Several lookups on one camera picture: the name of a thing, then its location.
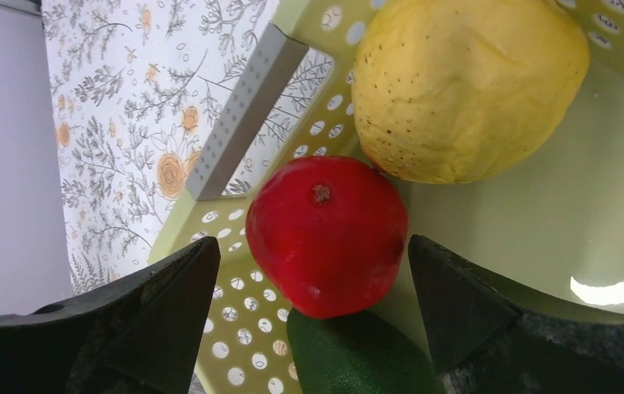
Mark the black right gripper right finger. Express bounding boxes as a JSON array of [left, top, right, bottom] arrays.
[[408, 235, 624, 393]]

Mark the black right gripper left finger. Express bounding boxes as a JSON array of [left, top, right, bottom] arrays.
[[0, 236, 221, 393]]

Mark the red apple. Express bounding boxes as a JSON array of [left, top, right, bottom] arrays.
[[245, 156, 408, 318]]

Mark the dark green avocado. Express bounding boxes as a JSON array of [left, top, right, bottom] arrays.
[[287, 309, 445, 394]]

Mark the pale green perforated basket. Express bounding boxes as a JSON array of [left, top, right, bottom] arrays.
[[149, 1, 624, 393]]

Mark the yellow lemon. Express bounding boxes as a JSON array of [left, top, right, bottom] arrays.
[[351, 1, 590, 184]]

